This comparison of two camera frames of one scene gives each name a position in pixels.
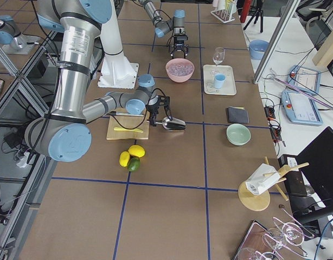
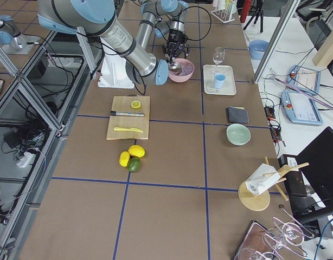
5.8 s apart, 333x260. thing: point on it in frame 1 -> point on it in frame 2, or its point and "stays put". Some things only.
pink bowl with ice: x=179 y=70 stays put
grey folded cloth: x=237 y=115 stays put
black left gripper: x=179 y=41 stays put
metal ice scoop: x=172 y=123 -> x=175 y=67
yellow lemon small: x=124 y=158 stays put
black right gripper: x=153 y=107 -> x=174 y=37
